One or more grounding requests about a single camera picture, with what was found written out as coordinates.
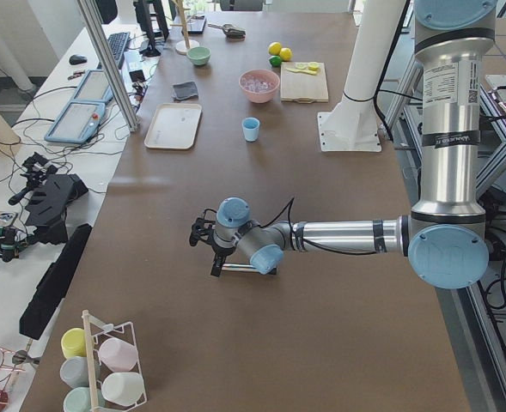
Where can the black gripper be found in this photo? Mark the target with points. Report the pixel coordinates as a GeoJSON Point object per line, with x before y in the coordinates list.
{"type": "Point", "coordinates": [219, 251]}

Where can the steel muddler black tip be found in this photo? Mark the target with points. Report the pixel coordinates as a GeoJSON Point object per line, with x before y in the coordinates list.
{"type": "Point", "coordinates": [240, 268]}

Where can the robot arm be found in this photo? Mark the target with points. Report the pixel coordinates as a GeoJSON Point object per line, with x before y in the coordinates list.
{"type": "Point", "coordinates": [443, 235]}

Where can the pink plastic cup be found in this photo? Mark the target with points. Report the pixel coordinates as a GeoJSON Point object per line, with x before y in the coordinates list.
{"type": "Point", "coordinates": [118, 355]}

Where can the light blue plastic cup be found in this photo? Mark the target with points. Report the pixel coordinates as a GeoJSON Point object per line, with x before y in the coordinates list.
{"type": "Point", "coordinates": [250, 128]}

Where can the white plastic cup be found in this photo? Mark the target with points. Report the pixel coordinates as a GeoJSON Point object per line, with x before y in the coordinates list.
{"type": "Point", "coordinates": [123, 388]}

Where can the yellow plastic cup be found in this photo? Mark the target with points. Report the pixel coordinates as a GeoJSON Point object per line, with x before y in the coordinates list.
{"type": "Point", "coordinates": [73, 343]}

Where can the grey plastic cup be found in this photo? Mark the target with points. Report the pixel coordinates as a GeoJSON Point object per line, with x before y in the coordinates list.
{"type": "Point", "coordinates": [74, 372]}

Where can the pink bowl of ice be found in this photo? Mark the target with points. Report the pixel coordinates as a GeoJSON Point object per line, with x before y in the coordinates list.
{"type": "Point", "coordinates": [259, 86]}

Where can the mint green plastic cup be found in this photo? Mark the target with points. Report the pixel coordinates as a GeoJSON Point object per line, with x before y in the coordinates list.
{"type": "Point", "coordinates": [77, 400]}

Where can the steel ice scoop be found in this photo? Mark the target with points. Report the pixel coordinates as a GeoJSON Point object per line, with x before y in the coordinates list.
{"type": "Point", "coordinates": [231, 31]}

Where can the cream rabbit tray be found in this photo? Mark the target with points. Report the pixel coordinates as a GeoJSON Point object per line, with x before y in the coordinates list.
{"type": "Point", "coordinates": [173, 126]}

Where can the black long bar device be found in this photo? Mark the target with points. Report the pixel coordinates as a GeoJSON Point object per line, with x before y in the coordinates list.
{"type": "Point", "coordinates": [54, 285]}

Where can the grey folded cloth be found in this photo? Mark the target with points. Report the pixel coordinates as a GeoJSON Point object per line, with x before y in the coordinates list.
{"type": "Point", "coordinates": [185, 91]}

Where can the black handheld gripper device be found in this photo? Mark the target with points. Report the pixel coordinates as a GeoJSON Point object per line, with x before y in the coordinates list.
{"type": "Point", "coordinates": [51, 193]}

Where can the blue teach pendant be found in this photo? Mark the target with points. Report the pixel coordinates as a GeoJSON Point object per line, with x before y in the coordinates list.
{"type": "Point", "coordinates": [78, 121]}
{"type": "Point", "coordinates": [94, 86]}

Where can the wooden cutting board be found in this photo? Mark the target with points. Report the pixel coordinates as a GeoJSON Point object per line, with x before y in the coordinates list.
{"type": "Point", "coordinates": [301, 87]}

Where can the green ceramic bowl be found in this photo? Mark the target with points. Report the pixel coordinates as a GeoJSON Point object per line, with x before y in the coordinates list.
{"type": "Point", "coordinates": [199, 55]}

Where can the green lime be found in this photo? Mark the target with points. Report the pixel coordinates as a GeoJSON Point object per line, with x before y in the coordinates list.
{"type": "Point", "coordinates": [275, 61]}

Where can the yellow plastic knife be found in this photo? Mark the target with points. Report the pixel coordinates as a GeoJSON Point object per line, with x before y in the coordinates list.
{"type": "Point", "coordinates": [302, 71]}

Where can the wooden mug tree stand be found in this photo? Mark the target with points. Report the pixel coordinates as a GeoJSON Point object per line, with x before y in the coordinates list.
{"type": "Point", "coordinates": [184, 45]}

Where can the whole lemon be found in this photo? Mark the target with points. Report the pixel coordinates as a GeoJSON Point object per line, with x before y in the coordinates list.
{"type": "Point", "coordinates": [274, 48]}
{"type": "Point", "coordinates": [285, 54]}

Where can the black keyboard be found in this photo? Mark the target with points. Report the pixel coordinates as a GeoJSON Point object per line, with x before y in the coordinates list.
{"type": "Point", "coordinates": [118, 43]}

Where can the black computer monitor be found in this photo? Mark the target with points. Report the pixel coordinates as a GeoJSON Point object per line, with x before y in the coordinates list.
{"type": "Point", "coordinates": [152, 20]}

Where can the white wire cup rack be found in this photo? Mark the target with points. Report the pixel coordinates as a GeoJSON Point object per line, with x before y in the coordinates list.
{"type": "Point", "coordinates": [96, 332]}

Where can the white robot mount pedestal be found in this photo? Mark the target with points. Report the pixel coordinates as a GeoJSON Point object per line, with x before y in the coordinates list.
{"type": "Point", "coordinates": [352, 125]}

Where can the aluminium frame post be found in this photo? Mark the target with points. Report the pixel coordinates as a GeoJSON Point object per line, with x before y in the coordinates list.
{"type": "Point", "coordinates": [92, 20]}

